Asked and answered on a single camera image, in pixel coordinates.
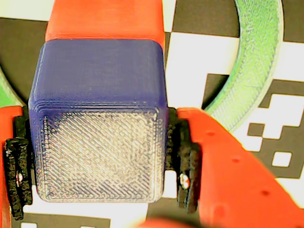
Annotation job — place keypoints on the red plastic cube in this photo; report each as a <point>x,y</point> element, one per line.
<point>104,19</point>

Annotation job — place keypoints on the blue plastic cube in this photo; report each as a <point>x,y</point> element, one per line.
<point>99,107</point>

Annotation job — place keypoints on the red gripper finger with holes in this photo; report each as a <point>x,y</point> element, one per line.
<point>225,178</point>

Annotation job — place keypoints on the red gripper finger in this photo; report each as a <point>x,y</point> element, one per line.
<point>16,166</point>

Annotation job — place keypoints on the black white checkerboard marker mat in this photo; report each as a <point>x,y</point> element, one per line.
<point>197,59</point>

